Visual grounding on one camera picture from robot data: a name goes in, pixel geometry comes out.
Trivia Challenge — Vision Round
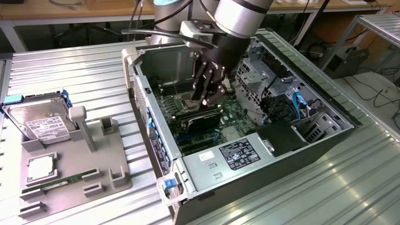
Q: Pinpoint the installed black RAM stick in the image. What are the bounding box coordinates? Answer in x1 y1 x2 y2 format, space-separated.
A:
172 106 220 120

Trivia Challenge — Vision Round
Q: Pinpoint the wooden desk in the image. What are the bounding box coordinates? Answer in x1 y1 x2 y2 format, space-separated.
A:
0 0 394 22

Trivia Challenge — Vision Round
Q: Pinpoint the CPU socket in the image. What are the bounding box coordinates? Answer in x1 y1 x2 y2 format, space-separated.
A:
180 96 200 111

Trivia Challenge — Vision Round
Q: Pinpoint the silver hard disk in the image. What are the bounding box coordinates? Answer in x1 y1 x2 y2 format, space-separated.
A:
8 98 78 145

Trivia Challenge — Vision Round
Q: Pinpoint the grey power supply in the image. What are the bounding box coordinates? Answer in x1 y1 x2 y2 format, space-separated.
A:
182 133 277 192

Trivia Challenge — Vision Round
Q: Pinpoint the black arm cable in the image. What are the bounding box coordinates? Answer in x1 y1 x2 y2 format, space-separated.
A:
120 0 220 50

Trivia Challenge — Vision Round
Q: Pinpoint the black wire bundle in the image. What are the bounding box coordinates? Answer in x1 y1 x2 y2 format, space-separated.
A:
261 97 296 121

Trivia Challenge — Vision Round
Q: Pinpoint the green motherboard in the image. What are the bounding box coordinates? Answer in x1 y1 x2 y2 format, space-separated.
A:
152 78 266 157

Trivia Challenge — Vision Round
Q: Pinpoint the metal disk bay cage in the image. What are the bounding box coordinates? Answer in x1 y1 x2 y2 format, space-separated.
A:
233 57 276 95

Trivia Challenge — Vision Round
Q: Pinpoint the green RAM stick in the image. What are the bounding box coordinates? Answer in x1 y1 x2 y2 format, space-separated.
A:
20 170 96 193

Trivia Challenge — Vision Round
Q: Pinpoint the blue disk wire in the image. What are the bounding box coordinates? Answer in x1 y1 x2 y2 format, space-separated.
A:
292 91 306 120

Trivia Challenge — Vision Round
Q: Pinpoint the black open PC case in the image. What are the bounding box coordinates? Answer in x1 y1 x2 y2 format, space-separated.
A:
120 34 365 225

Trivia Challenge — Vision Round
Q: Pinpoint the metal slat side table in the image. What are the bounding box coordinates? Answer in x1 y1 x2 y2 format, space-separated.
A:
336 15 400 71

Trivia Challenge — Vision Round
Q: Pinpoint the silver CPU chip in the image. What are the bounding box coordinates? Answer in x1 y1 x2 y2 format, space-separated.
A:
26 156 54 182

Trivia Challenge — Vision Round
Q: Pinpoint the grey box device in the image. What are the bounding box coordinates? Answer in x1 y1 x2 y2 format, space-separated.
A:
322 45 372 80

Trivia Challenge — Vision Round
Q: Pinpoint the grey parts rack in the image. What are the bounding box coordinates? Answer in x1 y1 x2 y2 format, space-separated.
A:
17 105 134 220

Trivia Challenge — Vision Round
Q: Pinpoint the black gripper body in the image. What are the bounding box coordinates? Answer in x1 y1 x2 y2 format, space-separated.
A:
204 32 250 74

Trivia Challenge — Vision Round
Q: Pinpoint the black floor cable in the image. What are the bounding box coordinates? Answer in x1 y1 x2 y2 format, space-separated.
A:
341 76 400 114

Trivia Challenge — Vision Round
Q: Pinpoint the black graphics card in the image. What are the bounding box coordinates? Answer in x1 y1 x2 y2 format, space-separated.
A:
180 111 221 134

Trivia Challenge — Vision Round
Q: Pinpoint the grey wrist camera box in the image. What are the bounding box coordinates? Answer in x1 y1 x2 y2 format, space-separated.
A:
180 20 228 49

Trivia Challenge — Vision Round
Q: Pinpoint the silver heat sink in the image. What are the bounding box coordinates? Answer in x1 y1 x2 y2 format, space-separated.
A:
222 128 244 139

